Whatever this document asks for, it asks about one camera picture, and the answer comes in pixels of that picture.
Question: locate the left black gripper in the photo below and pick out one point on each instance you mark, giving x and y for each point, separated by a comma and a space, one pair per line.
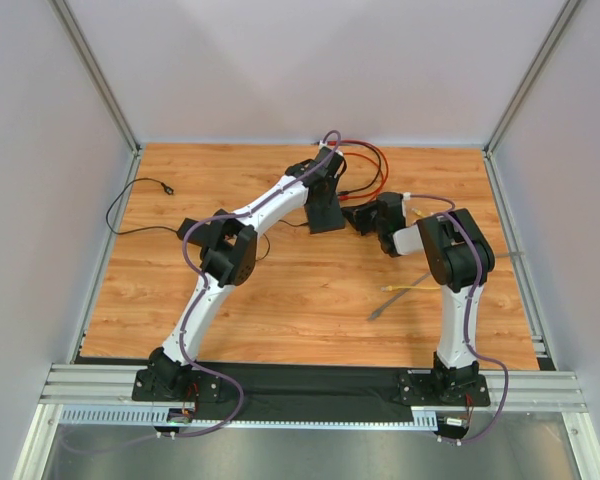
325, 215

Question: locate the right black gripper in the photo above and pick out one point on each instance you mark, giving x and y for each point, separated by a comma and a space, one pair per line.
368, 216

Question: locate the black network switch box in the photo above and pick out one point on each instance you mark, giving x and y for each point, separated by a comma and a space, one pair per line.
324, 215

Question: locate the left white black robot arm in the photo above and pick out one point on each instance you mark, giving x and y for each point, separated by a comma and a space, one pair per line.
222, 249

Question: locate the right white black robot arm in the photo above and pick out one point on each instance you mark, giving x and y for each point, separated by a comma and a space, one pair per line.
459, 258

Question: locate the black cloth strip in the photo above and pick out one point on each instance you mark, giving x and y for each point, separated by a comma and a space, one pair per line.
315, 393

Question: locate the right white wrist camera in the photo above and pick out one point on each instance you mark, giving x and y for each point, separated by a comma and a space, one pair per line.
405, 199

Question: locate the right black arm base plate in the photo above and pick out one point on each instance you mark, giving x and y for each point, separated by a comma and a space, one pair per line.
431, 388

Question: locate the left aluminium frame post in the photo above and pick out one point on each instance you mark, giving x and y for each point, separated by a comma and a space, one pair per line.
80, 43

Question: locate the aluminium frame post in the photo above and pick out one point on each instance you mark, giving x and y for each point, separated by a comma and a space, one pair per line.
551, 40
80, 43

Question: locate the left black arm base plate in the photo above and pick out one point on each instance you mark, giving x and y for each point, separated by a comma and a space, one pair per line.
184, 386

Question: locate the right aluminium frame post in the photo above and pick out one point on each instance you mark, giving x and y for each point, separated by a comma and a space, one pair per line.
551, 40

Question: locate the grey slotted cable duct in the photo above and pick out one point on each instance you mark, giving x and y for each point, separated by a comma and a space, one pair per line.
163, 417

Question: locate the front aluminium rail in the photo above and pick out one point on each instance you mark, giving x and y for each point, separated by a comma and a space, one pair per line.
529, 391

